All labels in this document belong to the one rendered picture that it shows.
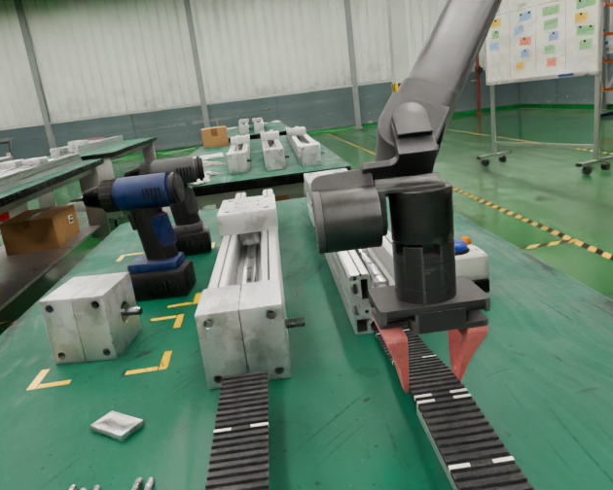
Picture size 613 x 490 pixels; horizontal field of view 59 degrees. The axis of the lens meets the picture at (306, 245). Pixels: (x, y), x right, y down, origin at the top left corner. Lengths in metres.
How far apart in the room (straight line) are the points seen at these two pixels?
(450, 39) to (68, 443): 0.58
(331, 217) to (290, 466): 0.23
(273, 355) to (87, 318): 0.28
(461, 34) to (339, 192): 0.24
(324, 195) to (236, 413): 0.23
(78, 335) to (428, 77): 0.56
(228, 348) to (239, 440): 0.16
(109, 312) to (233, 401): 0.29
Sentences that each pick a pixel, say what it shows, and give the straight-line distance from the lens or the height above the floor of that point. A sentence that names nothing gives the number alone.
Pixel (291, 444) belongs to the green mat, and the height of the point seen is 0.78.
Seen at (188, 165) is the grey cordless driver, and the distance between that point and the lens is 1.24.
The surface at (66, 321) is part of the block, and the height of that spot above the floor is 0.84.
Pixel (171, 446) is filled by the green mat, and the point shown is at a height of 0.78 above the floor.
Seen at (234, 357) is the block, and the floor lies 0.82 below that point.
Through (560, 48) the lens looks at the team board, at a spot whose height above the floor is 1.24.
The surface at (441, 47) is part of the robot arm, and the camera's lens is 0.62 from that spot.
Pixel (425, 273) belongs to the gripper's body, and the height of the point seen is 0.93.
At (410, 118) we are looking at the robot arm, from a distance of 0.51.
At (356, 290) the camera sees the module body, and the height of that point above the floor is 0.84.
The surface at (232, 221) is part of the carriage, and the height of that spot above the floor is 0.89.
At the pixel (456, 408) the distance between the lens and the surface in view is 0.52.
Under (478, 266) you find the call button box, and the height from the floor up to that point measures 0.82.
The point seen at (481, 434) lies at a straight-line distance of 0.50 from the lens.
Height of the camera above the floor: 1.10
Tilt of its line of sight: 15 degrees down
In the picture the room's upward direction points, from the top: 7 degrees counter-clockwise
